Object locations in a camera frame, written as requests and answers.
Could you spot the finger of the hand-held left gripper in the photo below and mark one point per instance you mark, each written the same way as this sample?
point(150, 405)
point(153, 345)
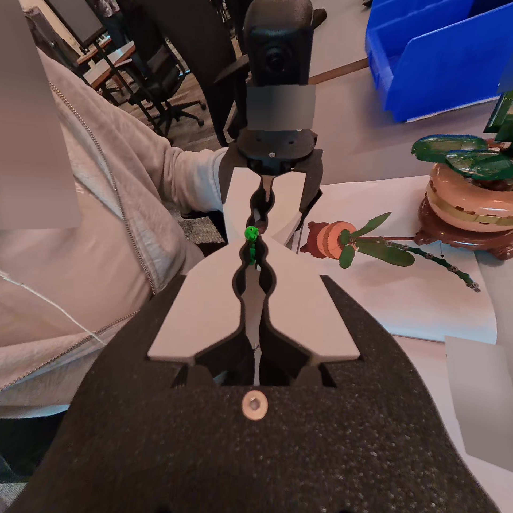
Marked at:
point(286, 200)
point(236, 200)

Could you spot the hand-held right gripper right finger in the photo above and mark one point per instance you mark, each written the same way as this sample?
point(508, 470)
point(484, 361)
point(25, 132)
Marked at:
point(312, 312)

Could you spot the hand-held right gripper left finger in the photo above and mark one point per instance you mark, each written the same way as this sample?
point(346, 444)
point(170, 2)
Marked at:
point(200, 312)

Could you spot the green toy flower stem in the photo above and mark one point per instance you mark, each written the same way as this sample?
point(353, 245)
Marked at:
point(252, 253)

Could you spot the person's left forearm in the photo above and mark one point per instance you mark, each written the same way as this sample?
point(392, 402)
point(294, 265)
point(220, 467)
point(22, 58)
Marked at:
point(180, 172)

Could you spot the grey desk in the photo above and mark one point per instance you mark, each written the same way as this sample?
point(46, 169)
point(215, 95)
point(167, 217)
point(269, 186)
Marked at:
point(360, 152)

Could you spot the tall black office chair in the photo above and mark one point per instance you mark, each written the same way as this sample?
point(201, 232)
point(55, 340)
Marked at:
point(212, 60)

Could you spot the open instruction booklet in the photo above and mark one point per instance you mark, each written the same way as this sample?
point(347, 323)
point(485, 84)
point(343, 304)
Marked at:
point(400, 300)

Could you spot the black mesh office chair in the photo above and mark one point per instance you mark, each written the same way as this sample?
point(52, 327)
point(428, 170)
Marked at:
point(160, 80)

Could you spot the blue storage bin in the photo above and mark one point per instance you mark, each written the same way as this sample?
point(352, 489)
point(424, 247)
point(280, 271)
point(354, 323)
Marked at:
point(441, 60)

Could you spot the toy brick potted plant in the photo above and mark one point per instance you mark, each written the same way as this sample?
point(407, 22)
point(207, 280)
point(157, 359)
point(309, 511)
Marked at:
point(461, 200)

